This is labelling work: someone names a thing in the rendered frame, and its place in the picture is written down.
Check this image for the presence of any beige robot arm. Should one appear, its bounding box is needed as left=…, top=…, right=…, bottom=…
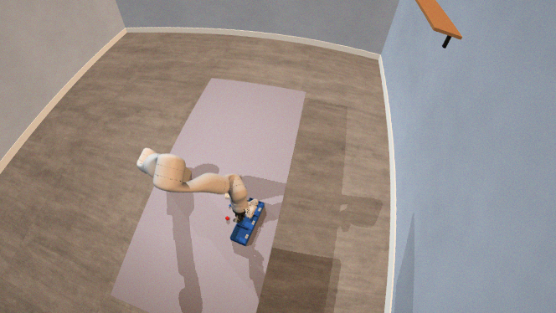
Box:
left=136, top=148, right=258, bottom=218

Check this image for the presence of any blue rack of bins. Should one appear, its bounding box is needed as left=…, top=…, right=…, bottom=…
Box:
left=230, top=201, right=265, bottom=246

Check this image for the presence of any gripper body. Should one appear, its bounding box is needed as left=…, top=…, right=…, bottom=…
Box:
left=232, top=209, right=245, bottom=218

